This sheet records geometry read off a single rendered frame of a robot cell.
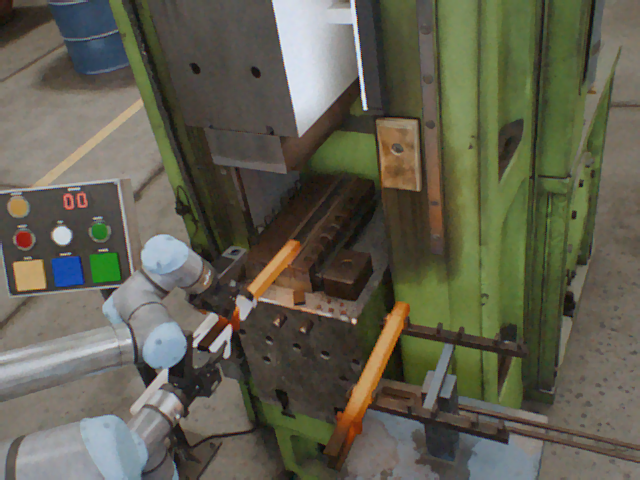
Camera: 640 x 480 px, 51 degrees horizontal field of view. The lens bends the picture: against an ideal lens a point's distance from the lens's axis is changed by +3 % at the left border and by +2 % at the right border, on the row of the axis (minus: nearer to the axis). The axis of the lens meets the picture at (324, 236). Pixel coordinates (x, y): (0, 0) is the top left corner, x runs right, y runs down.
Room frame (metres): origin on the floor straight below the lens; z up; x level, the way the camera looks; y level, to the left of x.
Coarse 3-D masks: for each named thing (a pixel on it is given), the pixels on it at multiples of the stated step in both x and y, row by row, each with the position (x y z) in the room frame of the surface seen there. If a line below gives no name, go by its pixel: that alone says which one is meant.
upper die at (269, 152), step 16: (352, 96) 1.56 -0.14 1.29; (336, 112) 1.48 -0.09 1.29; (208, 128) 1.36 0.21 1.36; (320, 128) 1.40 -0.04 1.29; (208, 144) 1.37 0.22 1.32; (224, 144) 1.34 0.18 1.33; (240, 144) 1.32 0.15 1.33; (256, 144) 1.29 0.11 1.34; (272, 144) 1.27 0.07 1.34; (288, 144) 1.28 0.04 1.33; (304, 144) 1.33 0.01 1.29; (224, 160) 1.35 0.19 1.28; (240, 160) 1.32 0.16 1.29; (256, 160) 1.30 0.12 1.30; (272, 160) 1.28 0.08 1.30; (288, 160) 1.27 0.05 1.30
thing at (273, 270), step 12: (288, 252) 1.32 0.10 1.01; (276, 264) 1.27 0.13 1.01; (264, 276) 1.23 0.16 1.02; (276, 276) 1.25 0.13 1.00; (252, 288) 1.20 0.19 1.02; (264, 288) 1.21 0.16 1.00; (216, 324) 1.08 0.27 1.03; (228, 324) 1.08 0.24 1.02; (204, 336) 1.05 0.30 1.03; (216, 336) 1.05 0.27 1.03; (204, 348) 1.02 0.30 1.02
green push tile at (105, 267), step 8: (96, 256) 1.42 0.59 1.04; (104, 256) 1.41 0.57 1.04; (112, 256) 1.41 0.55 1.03; (96, 264) 1.41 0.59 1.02; (104, 264) 1.40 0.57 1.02; (112, 264) 1.40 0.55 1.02; (96, 272) 1.40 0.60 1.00; (104, 272) 1.39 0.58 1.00; (112, 272) 1.39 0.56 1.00; (120, 272) 1.39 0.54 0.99; (96, 280) 1.39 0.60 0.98; (104, 280) 1.38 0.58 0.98; (112, 280) 1.38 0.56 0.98; (120, 280) 1.38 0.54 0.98
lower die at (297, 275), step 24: (312, 192) 1.61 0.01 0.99; (360, 192) 1.56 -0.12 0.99; (288, 216) 1.52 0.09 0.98; (264, 240) 1.43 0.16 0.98; (288, 240) 1.39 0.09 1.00; (312, 240) 1.38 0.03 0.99; (336, 240) 1.39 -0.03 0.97; (264, 264) 1.33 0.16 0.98; (288, 264) 1.29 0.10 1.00; (312, 264) 1.28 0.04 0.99; (312, 288) 1.26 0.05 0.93
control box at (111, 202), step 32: (0, 192) 1.55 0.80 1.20; (32, 192) 1.53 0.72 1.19; (64, 192) 1.52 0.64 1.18; (96, 192) 1.50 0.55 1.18; (128, 192) 1.53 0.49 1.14; (0, 224) 1.51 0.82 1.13; (32, 224) 1.49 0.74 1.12; (64, 224) 1.48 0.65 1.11; (128, 224) 1.46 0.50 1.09; (32, 256) 1.46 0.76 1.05; (64, 256) 1.44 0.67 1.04; (128, 256) 1.41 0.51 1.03; (64, 288) 1.40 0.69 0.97; (96, 288) 1.39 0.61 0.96
